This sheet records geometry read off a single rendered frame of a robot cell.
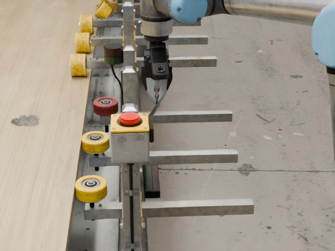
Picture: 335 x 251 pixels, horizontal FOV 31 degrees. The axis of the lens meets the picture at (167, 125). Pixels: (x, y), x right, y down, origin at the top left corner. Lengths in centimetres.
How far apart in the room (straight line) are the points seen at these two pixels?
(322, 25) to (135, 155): 41
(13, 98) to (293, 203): 164
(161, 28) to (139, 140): 64
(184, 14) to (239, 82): 302
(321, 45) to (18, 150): 93
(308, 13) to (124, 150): 54
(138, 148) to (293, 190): 221
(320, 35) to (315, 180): 227
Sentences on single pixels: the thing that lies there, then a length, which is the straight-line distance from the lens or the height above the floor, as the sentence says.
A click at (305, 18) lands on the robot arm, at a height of 133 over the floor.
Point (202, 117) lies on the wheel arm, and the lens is 199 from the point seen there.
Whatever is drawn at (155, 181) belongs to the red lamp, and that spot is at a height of 70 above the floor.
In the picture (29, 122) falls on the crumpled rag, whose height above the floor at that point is 91.
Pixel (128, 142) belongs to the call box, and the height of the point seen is 120.
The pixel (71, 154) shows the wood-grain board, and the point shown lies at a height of 90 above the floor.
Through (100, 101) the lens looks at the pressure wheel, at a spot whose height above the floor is 91.
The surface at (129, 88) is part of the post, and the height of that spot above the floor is 108.
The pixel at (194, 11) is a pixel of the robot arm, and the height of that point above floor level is 129.
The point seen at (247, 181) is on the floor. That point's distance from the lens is 329.
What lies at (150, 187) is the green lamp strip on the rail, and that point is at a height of 70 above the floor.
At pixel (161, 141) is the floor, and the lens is 365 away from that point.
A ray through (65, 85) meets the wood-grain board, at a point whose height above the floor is 90.
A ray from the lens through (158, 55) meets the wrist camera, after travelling 169.
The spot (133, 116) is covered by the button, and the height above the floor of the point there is 123.
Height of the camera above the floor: 171
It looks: 26 degrees down
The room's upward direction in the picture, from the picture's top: straight up
